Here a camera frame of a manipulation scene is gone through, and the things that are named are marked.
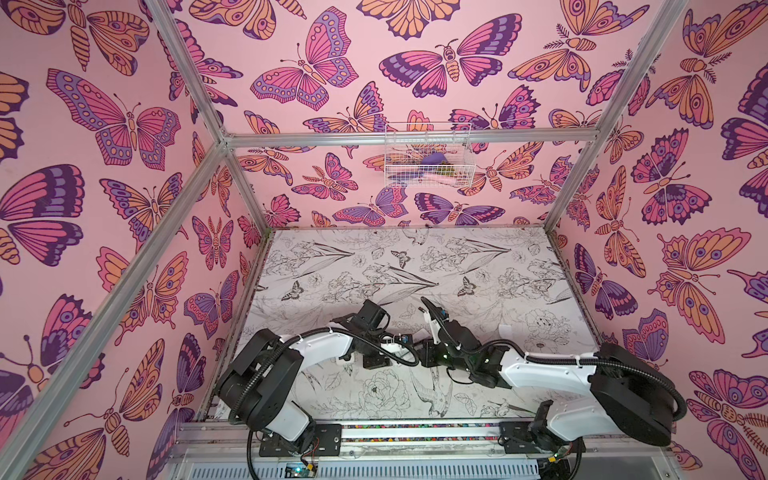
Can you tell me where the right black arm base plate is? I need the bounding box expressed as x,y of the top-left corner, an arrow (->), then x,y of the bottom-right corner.
497,420 -> 585,462

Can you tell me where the white battery cover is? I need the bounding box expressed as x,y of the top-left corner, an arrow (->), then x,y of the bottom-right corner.
498,324 -> 513,340

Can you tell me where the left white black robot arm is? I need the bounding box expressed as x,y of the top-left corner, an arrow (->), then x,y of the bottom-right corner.
214,300 -> 420,453

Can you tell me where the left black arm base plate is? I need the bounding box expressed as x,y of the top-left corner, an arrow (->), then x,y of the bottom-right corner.
259,423 -> 343,457

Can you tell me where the small green circuit board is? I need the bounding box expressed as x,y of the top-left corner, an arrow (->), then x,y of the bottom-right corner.
284,463 -> 317,479

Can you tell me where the purple item in basket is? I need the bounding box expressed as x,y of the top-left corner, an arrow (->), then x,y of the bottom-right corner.
420,152 -> 448,169

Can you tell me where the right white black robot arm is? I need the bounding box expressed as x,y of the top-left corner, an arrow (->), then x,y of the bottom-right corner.
417,299 -> 688,453

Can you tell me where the white wire basket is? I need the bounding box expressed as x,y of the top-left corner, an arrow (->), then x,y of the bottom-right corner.
381,128 -> 476,189

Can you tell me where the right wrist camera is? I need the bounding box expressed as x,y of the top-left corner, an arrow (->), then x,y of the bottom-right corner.
419,306 -> 449,344

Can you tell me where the aluminium front rail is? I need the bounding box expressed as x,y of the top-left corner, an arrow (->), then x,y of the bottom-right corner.
165,418 -> 687,479

